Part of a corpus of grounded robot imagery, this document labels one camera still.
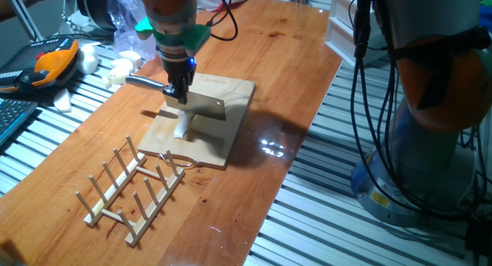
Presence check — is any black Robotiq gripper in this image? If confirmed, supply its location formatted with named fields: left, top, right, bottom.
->
left=161, top=56, right=198, bottom=105

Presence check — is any steel cleaver knife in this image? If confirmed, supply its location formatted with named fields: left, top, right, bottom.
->
left=125, top=74, right=228, bottom=122

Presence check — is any person forearm brown sleeve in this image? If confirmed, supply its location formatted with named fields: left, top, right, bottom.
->
left=0, top=0, right=24, bottom=22

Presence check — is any white radish piece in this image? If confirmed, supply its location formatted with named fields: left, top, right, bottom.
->
left=173, top=120, right=190, bottom=140

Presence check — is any white radish chunk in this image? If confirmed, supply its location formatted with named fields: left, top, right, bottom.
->
left=52, top=88, right=73, bottom=113
left=76, top=45, right=100, bottom=75
left=107, top=65, right=131, bottom=86
left=110, top=49, right=143, bottom=70

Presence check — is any large glossy wooden board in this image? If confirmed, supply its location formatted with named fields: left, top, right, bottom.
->
left=0, top=0, right=344, bottom=266

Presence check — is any clear plastic bag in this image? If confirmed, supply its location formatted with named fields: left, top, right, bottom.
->
left=107, top=0, right=158, bottom=62

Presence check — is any black round device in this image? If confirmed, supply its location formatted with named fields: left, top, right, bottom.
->
left=72, top=0, right=118, bottom=32

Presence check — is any wooden peg dish rack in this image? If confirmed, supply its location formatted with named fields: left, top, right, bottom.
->
left=75, top=134, right=186, bottom=248

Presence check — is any orange black teach pendant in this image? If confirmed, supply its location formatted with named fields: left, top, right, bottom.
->
left=0, top=37, right=81, bottom=95

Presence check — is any black computer keyboard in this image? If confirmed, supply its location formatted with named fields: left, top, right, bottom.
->
left=0, top=98, right=39, bottom=146

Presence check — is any white plastic drawer box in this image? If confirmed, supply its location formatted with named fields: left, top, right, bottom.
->
left=324, top=0, right=387, bottom=69

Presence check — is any blue plastic bag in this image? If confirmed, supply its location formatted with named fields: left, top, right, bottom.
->
left=478, top=0, right=492, bottom=32

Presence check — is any bamboo cutting board wire handle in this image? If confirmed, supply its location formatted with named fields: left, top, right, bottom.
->
left=137, top=71, right=257, bottom=171

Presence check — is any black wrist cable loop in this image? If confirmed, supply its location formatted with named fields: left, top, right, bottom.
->
left=207, top=0, right=268, bottom=42

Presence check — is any aluminium frame post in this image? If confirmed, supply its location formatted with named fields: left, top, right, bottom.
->
left=2, top=0, right=44, bottom=43

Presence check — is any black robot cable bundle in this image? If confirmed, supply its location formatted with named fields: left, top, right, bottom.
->
left=351, top=0, right=489, bottom=223

